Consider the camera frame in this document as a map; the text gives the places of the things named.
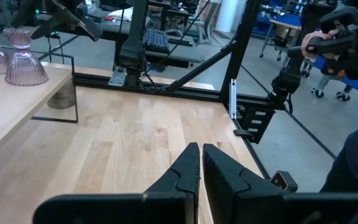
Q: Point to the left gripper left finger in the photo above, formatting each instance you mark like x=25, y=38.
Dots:
x=166, y=205

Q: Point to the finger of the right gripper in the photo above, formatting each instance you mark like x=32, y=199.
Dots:
x=43, y=26
x=47, y=30

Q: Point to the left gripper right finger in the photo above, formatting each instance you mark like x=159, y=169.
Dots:
x=244, y=205

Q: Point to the brown tin can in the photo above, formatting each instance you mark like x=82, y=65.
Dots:
x=61, y=98

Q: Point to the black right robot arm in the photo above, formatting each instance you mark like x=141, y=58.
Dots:
x=132, y=53

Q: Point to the backlit computer keyboard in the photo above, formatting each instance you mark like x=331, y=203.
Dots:
x=155, y=40

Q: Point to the grey desk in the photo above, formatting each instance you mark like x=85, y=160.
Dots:
x=185, y=53

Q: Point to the person's hand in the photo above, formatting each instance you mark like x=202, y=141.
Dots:
x=311, y=39

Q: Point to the wooden cart table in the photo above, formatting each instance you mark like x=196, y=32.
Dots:
x=284, y=25

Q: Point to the small black camera box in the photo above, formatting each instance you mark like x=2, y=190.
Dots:
x=283, y=181

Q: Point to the wooden shelf riser black frame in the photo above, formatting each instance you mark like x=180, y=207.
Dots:
x=11, y=102

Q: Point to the black aluminium table frame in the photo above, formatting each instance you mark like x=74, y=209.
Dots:
x=242, y=46

